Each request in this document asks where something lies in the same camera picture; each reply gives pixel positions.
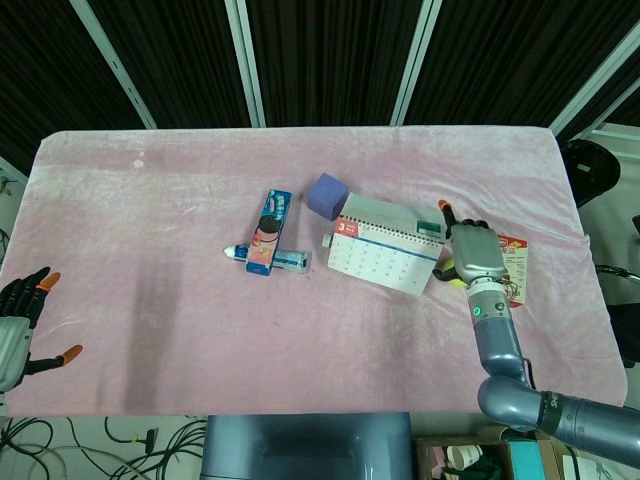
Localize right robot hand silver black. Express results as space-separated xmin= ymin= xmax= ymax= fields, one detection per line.
xmin=431 ymin=199 xmax=509 ymax=287

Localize blue white toothpaste tube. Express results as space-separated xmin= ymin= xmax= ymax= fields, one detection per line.
xmin=223 ymin=244 xmax=313 ymax=274

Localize black floor cable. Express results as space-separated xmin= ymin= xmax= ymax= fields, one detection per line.
xmin=0 ymin=414 xmax=207 ymax=480

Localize black power plug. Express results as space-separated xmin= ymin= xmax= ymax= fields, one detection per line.
xmin=131 ymin=427 xmax=161 ymax=455

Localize purple foam cube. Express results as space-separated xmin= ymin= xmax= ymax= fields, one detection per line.
xmin=306 ymin=172 xmax=350 ymax=222

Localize brown cardboard box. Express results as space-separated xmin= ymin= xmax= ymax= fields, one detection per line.
xmin=413 ymin=424 xmax=596 ymax=480

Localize black round stool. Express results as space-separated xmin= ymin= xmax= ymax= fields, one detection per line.
xmin=563 ymin=139 xmax=622 ymax=207

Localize yellow tennis ball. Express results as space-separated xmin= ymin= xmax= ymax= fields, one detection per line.
xmin=442 ymin=257 xmax=465 ymax=290

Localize red cream snack box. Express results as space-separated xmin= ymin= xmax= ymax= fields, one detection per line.
xmin=494 ymin=233 xmax=530 ymax=309

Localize desk calendar with red base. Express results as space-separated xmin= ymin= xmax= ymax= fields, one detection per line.
xmin=326 ymin=191 xmax=447 ymax=298

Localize pink plush tablecloth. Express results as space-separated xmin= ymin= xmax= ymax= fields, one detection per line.
xmin=2 ymin=124 xmax=629 ymax=417

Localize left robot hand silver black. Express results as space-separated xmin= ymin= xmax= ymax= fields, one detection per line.
xmin=0 ymin=266 xmax=84 ymax=394

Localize teal box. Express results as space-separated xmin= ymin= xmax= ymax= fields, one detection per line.
xmin=503 ymin=438 xmax=547 ymax=480

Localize white frame post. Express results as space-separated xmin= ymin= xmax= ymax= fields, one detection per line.
xmin=389 ymin=0 xmax=442 ymax=127
xmin=223 ymin=0 xmax=268 ymax=128
xmin=68 ymin=0 xmax=157 ymax=130
xmin=547 ymin=19 xmax=640 ymax=139

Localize grey blue robot torso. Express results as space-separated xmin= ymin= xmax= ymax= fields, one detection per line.
xmin=200 ymin=411 xmax=414 ymax=480

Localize blue cookie box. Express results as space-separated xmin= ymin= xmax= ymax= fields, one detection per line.
xmin=245 ymin=188 xmax=294 ymax=276

